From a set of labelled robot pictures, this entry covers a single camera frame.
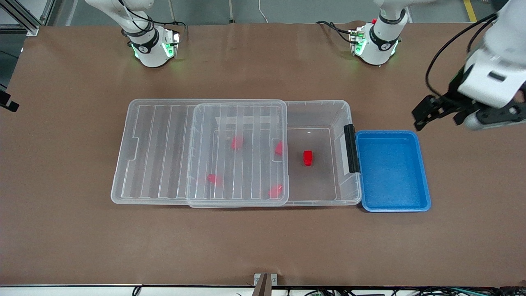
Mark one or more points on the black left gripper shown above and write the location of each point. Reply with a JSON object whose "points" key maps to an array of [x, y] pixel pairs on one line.
{"points": [[455, 90]]}

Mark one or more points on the red toy block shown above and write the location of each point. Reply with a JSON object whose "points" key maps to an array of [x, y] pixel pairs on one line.
{"points": [[236, 142], [307, 158], [279, 149], [213, 179], [275, 191]]}

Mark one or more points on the clear ribbed box lid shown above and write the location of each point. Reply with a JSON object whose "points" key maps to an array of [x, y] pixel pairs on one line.
{"points": [[160, 164]]}

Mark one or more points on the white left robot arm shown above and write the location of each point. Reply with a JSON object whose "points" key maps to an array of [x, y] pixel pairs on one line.
{"points": [[380, 41]]}

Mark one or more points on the black box latch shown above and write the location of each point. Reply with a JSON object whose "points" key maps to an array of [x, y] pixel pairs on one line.
{"points": [[351, 148]]}

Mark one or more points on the clear plastic storage box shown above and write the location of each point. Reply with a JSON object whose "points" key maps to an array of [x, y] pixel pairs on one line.
{"points": [[324, 181]]}

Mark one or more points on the blue plastic tray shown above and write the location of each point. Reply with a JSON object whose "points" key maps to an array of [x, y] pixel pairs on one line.
{"points": [[390, 172]]}

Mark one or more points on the brown table cover mat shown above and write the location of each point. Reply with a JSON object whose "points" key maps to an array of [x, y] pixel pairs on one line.
{"points": [[82, 238]]}

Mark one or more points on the aluminium frame profile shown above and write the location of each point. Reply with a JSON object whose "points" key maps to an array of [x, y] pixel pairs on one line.
{"points": [[24, 18]]}

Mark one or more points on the metal table edge bracket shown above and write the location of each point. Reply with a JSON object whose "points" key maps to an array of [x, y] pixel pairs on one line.
{"points": [[265, 281]]}

